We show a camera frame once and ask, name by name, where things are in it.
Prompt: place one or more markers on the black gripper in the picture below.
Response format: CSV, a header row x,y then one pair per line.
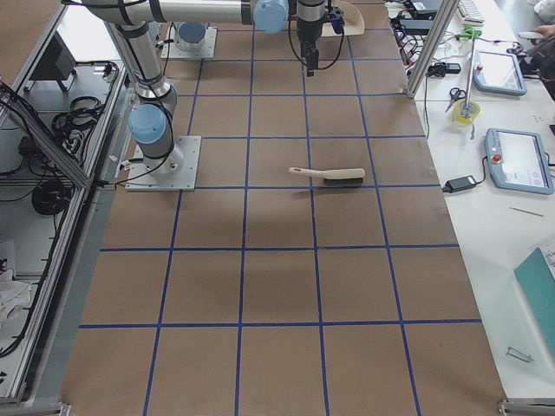
x,y
309,29

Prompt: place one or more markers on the beige plastic dustpan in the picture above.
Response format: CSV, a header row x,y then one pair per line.
x,y
354,24

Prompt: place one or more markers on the white hand brush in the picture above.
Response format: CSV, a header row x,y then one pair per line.
x,y
332,177

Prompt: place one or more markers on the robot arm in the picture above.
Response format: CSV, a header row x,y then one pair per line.
x,y
151,121
267,16

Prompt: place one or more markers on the green clamp tool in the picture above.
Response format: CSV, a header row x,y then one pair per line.
x,y
468,32

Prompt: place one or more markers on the yellow tape roll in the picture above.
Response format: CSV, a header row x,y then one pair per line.
x,y
474,111

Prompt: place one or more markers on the metal rod stand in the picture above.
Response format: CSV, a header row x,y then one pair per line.
x,y
470,78

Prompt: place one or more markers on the far teach pendant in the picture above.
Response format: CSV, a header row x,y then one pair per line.
x,y
498,73

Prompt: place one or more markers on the teach pendant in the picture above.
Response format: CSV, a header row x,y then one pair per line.
x,y
498,73
517,161

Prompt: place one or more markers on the black power adapter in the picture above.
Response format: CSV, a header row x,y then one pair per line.
x,y
459,184

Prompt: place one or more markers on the near teach pendant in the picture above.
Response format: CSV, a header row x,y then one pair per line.
x,y
517,161

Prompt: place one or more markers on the teal notebook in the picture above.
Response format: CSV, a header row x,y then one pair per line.
x,y
536,280

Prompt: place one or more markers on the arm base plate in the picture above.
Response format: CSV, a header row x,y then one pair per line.
x,y
189,41
178,172

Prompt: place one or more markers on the aluminium frame post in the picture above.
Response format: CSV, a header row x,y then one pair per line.
x,y
435,35

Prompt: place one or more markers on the black handled scissors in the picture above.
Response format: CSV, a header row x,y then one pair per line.
x,y
455,95

